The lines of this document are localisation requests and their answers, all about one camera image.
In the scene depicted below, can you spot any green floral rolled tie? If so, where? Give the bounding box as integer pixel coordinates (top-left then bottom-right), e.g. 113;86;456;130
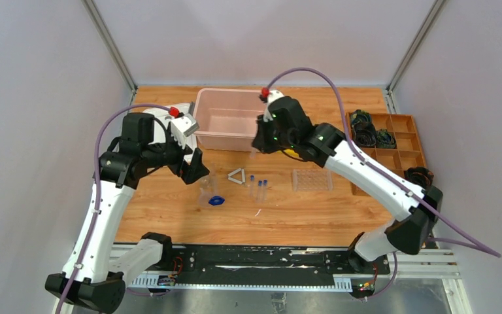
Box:
376;129;397;149

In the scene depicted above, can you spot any white clay pipe triangle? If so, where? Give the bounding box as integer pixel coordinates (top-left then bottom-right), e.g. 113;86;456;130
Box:
227;167;246;186

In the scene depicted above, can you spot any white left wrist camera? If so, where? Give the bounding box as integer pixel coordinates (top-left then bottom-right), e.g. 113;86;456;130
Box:
169;107;199;148

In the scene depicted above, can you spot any pink plastic bin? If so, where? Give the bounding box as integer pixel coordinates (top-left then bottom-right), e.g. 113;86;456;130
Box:
193;88;265;152

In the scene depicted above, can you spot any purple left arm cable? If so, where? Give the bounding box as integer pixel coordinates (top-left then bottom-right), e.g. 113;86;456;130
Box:
55;103;182;314

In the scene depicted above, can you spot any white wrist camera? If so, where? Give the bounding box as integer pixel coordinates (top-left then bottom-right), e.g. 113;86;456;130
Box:
259;87;284;122
169;107;199;148

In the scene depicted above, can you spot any wooden compartment organizer tray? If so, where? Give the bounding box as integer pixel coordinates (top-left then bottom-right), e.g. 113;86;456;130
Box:
346;109;434;188

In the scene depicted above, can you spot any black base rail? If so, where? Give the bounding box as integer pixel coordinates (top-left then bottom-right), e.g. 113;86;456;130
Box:
129;245;390;292

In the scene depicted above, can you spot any small clear glass beaker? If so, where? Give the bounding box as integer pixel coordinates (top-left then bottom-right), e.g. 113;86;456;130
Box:
199;175;211;190

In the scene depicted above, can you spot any black rolled belt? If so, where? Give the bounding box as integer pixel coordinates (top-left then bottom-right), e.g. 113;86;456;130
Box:
404;167;434;189

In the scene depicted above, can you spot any dark rolled tie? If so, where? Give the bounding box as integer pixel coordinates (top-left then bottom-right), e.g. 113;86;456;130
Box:
352;122;377;148

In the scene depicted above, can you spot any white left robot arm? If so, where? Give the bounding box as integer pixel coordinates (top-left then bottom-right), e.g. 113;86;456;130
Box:
44;109;210;313

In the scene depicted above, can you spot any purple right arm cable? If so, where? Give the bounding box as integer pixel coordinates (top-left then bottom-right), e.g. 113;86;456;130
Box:
261;67;502;301

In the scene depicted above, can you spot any blue floral rolled tie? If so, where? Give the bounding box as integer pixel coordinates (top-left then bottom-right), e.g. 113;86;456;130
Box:
350;109;372;127

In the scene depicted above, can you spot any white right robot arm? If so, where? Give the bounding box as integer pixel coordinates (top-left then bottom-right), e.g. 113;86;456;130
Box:
252;91;443;273

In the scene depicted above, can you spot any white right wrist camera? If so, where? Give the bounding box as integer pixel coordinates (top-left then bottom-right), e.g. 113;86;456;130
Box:
259;87;284;122

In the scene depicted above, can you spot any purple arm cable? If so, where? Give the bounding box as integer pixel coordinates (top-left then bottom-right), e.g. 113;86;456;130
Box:
55;103;182;314
261;67;502;301

